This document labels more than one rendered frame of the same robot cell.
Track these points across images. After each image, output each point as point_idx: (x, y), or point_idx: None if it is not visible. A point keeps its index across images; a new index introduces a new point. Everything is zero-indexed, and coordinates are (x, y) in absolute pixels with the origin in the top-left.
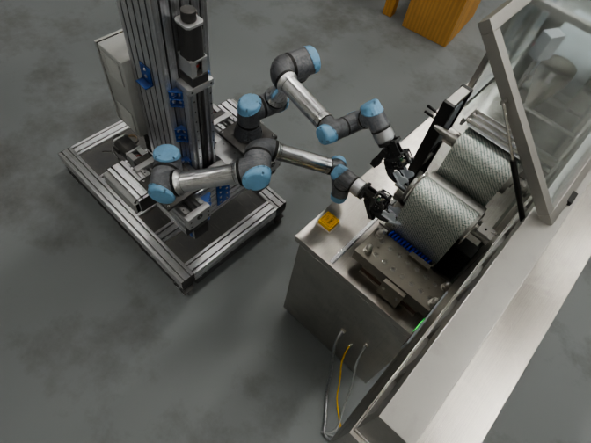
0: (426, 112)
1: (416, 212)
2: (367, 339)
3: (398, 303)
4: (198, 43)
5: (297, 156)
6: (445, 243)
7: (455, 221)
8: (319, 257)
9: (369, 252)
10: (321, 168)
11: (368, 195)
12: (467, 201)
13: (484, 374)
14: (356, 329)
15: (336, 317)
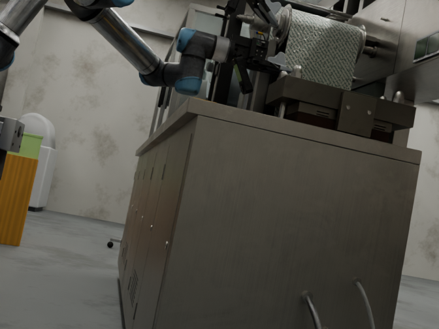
0: (217, 14)
1: (305, 38)
2: (354, 261)
3: None
4: None
5: (124, 20)
6: (347, 62)
7: (345, 26)
8: (244, 110)
9: (301, 76)
10: (150, 52)
11: (239, 48)
12: None
13: None
14: (331, 253)
15: (288, 269)
